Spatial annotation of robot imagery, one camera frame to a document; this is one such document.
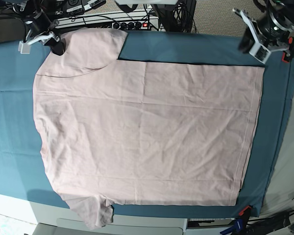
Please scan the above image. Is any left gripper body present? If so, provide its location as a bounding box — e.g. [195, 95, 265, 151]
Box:
[232, 7, 292, 52]

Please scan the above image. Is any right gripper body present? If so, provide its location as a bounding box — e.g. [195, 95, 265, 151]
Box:
[23, 9, 60, 46]

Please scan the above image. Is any pink T-shirt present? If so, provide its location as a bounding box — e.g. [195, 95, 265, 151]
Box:
[33, 29, 264, 229]

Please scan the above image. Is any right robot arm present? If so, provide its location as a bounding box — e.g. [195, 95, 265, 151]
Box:
[7, 0, 66, 56]

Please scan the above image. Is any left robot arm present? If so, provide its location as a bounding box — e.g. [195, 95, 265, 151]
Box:
[232, 0, 294, 63]

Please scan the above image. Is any orange black clamp top right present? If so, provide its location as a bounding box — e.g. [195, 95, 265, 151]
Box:
[282, 37, 294, 63]

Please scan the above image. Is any white power strip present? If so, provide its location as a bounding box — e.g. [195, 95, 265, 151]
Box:
[56, 15, 160, 31]

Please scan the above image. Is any teal table cloth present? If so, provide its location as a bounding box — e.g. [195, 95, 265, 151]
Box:
[0, 31, 294, 218]

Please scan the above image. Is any white cabinet under table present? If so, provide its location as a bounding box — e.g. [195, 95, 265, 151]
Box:
[30, 202, 188, 235]

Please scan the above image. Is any orange blue clamp bottom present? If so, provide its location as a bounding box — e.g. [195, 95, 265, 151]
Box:
[220, 205, 253, 235]

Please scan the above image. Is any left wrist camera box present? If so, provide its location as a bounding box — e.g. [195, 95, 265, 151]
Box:
[249, 42, 271, 64]

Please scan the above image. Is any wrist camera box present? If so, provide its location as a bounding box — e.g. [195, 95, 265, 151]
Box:
[249, 42, 271, 64]
[18, 41, 31, 54]

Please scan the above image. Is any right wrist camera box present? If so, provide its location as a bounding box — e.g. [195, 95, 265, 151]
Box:
[18, 41, 31, 54]

